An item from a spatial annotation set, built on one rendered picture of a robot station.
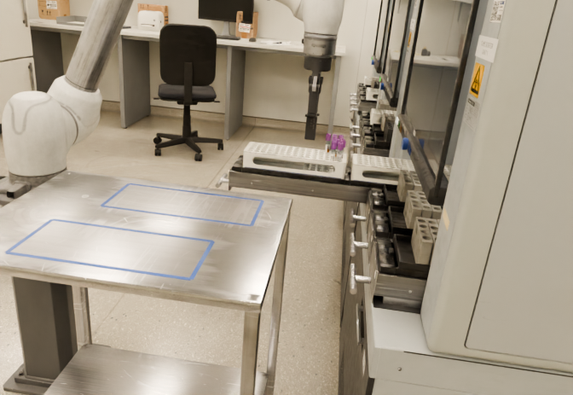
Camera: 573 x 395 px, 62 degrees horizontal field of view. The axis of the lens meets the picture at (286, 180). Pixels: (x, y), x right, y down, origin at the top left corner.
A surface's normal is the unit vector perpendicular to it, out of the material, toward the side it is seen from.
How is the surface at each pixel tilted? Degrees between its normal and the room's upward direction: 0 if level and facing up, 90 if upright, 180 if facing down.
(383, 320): 0
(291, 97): 90
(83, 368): 0
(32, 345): 90
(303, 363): 0
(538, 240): 90
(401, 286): 90
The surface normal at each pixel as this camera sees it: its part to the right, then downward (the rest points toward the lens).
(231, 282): 0.08, -0.93
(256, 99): -0.12, 0.35
